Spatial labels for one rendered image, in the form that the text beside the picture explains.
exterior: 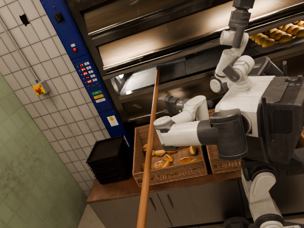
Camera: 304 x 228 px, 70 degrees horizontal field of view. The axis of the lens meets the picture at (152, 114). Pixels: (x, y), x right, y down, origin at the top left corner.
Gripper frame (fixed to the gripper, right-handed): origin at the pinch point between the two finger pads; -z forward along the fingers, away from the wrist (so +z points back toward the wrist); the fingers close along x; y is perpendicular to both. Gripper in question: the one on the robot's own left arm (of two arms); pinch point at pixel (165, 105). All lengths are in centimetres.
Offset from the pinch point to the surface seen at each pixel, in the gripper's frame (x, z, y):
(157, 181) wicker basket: 67, -27, -9
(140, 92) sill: 11, -55, 32
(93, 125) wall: 31, -101, 0
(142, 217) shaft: 8, 30, -57
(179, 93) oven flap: 23, -31, 51
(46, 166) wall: 51, -135, -48
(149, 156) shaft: 7.6, 11.6, -32.0
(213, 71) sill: 11, -5, 67
